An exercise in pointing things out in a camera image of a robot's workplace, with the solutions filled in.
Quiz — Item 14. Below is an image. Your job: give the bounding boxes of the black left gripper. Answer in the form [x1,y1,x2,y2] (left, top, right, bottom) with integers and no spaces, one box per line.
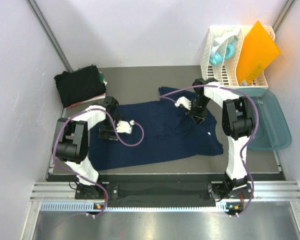
[98,114,123,141]

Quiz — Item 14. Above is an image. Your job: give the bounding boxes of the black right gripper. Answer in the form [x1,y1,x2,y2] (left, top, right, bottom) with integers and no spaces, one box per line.
[186,96,211,126]

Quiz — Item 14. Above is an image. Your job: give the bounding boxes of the navy blue t shirt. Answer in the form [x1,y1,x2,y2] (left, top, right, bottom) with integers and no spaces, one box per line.
[88,90,224,171]

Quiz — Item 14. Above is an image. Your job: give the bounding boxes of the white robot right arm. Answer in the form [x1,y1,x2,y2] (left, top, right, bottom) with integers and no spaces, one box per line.
[186,78,256,198]

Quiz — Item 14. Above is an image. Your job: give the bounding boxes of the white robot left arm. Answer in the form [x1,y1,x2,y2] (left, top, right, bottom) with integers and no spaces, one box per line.
[52,96,122,199]

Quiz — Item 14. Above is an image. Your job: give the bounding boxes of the folded red t shirt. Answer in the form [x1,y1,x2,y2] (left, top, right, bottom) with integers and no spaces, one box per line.
[67,93,106,109]

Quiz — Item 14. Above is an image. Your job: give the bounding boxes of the teal headphones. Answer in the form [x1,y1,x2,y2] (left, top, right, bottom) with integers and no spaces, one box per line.
[209,27,240,66]

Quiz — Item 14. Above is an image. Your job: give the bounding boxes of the folded black t shirt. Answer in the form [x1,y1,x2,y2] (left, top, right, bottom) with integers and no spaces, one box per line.
[54,71,106,108]

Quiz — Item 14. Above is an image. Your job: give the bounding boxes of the folded green t shirt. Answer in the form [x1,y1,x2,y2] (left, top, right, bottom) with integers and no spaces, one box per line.
[76,64,108,86]

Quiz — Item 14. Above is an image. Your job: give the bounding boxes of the white slotted file organizer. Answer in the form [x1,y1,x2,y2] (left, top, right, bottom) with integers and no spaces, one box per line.
[200,25,269,89]

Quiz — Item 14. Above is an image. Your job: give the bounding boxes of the translucent teal plastic bin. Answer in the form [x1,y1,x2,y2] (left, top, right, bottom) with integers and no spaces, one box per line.
[238,87,292,151]

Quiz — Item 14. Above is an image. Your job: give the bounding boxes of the orange plastic folder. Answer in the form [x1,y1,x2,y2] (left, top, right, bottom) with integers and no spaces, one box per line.
[236,21,281,86]

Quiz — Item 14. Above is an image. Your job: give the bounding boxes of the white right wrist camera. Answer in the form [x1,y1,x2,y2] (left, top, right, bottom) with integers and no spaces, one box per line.
[174,96,192,110]

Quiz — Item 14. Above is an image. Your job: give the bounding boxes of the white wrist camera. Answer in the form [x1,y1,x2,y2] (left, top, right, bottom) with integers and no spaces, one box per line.
[116,120,135,134]
[174,96,192,110]

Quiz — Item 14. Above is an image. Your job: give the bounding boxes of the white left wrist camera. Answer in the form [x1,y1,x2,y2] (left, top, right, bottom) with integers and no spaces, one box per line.
[116,120,135,134]

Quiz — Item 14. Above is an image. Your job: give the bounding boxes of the aluminium frame rail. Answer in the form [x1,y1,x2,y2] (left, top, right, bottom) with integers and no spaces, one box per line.
[20,181,300,240]

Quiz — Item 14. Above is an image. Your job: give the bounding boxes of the right aluminium corner post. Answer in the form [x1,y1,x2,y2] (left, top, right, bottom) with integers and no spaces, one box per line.
[272,0,297,33]

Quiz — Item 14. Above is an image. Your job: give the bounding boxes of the aluminium corner post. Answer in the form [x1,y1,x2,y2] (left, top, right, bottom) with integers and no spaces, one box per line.
[272,0,297,33]
[26,0,73,72]

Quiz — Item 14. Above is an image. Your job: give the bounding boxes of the left aluminium corner post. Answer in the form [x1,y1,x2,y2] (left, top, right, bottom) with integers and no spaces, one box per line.
[26,0,73,72]

